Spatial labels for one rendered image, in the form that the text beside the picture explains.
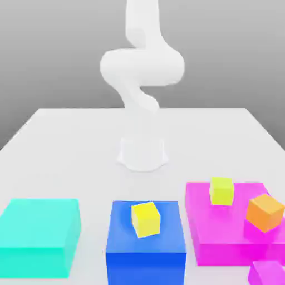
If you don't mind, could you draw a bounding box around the small lime yellow cube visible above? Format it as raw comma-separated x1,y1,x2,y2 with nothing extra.
209,176,235,207

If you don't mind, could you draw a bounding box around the small orange cube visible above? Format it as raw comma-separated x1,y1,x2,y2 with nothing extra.
245,193,285,234

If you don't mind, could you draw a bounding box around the small magenta cube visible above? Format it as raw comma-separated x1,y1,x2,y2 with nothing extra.
247,259,285,285

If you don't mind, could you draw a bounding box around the large blue box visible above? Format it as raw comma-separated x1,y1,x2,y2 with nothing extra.
105,200,187,285

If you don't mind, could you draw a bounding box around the large magenta box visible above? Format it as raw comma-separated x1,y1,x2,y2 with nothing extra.
185,181,285,267

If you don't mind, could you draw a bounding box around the large cyan box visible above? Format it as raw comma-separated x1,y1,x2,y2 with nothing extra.
0,198,82,279

